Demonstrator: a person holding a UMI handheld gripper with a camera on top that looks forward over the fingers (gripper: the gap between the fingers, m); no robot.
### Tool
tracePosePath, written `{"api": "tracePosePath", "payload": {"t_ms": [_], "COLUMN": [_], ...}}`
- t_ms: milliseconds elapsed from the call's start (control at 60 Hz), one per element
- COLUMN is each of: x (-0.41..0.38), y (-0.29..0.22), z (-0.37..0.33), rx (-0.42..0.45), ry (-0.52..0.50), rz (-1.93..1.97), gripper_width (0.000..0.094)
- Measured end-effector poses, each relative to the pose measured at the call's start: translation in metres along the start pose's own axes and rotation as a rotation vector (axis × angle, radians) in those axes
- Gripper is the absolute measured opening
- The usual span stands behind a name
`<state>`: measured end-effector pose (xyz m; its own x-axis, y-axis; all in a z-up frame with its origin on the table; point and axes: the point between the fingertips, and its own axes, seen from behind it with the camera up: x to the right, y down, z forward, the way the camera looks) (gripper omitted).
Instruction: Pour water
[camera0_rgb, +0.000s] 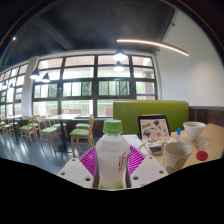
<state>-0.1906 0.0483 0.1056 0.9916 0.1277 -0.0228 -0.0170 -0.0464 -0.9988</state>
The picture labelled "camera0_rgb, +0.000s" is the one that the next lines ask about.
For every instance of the white bowl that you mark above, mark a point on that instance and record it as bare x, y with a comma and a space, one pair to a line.
194, 129

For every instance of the white patterned paper cup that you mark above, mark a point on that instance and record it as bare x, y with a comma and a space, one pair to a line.
176, 156

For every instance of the curved linear ceiling light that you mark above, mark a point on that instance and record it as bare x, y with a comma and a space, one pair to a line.
156, 43

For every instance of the wooden dining table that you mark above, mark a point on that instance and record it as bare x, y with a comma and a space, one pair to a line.
61, 117

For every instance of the white paper sheet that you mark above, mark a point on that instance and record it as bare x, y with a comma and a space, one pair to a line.
133, 140

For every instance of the white napkin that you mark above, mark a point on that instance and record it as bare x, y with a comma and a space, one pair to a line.
201, 142

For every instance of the group of pendant lamps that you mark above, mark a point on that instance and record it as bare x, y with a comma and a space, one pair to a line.
120, 56

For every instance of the flat round red coaster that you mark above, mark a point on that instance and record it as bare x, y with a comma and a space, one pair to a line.
202, 155

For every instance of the group of green-seated wooden chairs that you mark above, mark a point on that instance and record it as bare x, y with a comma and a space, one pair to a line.
81, 132

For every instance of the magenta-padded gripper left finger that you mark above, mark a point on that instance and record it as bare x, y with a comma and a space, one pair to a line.
75, 170

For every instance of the green-capped clear drink bottle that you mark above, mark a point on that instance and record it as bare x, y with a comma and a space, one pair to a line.
111, 156

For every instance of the small blue-capped bottle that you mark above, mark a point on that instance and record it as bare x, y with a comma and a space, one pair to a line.
178, 134

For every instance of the green booth bench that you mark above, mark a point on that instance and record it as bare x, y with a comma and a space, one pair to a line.
150, 111

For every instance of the sticker-covered black tablet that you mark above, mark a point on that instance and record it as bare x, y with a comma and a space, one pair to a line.
154, 126

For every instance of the small white device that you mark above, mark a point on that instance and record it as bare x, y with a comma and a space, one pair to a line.
155, 150

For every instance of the colourful sticker sheet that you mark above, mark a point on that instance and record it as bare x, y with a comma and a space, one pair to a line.
156, 141

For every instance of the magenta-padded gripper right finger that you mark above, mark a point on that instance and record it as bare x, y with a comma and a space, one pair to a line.
148, 170

